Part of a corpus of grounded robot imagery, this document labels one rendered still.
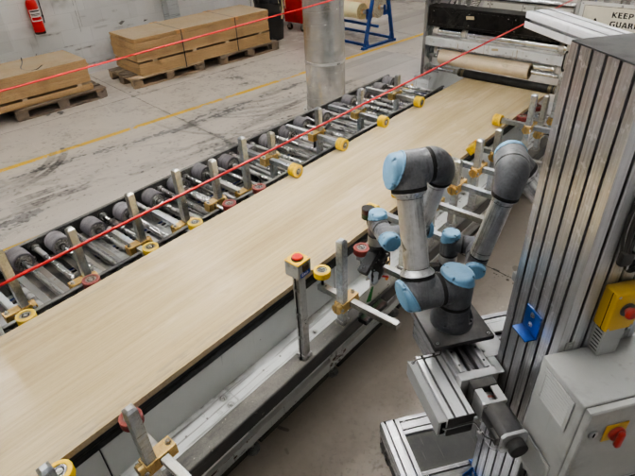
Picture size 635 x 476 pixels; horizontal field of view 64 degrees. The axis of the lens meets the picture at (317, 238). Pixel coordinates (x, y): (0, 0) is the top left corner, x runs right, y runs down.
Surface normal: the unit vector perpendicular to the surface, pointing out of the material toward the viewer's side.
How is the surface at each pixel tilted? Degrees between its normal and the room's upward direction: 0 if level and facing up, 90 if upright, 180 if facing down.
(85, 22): 90
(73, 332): 0
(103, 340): 0
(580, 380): 0
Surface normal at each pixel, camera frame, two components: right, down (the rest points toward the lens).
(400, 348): -0.04, -0.82
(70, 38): 0.69, 0.40
